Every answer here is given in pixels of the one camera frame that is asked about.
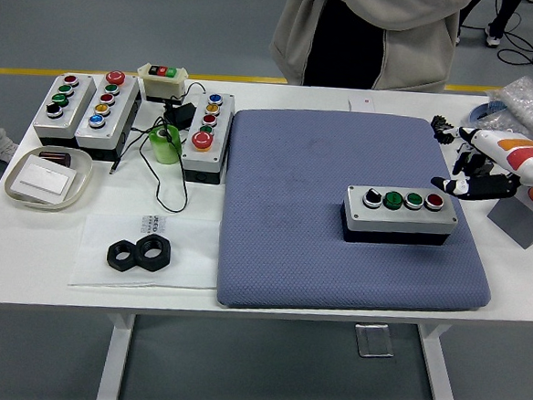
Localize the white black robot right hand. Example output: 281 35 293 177
430 123 533 205

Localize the four-button box with selector knob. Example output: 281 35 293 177
340 182 460 251

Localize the five-button box, no label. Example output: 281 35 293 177
178 89 237 187

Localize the five-button box, white label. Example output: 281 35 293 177
72 67 144 163

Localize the four-button box, black button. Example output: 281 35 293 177
31 69 98 151

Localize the clear bag of washers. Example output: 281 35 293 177
480 72 533 142

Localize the blue plate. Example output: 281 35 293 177
466 101 533 151

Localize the grey block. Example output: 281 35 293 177
485 192 533 250

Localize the black gear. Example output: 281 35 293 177
429 113 460 146

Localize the background person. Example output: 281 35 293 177
454 0 525 50

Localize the metal floor plate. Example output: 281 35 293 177
352 321 397 360

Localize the white table leg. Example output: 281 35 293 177
412 323 469 400
94 311 137 400

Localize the blue-grey padded mat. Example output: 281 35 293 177
214 103 504 326

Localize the black power adapter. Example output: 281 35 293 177
161 100 197 130

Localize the clear printed plastic bag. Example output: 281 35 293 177
67 206 223 297

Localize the green tape roll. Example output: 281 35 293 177
147 122 183 165

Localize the large black hex nut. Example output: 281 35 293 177
131 232 174 275

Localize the small black hex nut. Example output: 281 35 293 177
105 237 142 274

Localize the white oval tray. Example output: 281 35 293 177
3 142 95 215

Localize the dark brown small block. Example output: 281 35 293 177
37 149 73 169

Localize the thin black cable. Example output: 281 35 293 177
106 75 207 216

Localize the cream three-button switch box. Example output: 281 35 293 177
134 61 190 107

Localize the white wall switch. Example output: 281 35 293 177
10 153 78 206

